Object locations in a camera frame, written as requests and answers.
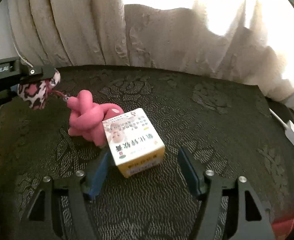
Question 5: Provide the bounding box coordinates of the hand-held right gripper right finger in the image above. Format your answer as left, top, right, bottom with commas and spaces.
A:
178, 146, 276, 240

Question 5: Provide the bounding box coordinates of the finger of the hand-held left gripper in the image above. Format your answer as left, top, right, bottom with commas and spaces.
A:
20, 65, 56, 82
0, 85, 19, 113

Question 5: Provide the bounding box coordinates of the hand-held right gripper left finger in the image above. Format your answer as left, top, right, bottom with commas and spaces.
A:
24, 152, 111, 240

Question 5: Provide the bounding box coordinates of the pink leopard print knotted sock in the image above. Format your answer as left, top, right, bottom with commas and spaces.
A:
16, 69, 61, 111

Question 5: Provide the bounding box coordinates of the small yellow and white box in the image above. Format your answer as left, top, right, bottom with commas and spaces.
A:
102, 107, 166, 179

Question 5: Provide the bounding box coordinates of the red cardboard box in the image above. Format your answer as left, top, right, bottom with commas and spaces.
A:
272, 204, 294, 231

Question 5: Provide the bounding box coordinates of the plain pink knotted sock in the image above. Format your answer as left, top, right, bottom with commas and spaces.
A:
68, 90, 124, 147

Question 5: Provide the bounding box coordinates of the beige curtain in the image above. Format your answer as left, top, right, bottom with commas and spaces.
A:
8, 0, 294, 106

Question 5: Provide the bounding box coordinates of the white wall cable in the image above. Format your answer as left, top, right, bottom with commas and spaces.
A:
13, 39, 35, 68

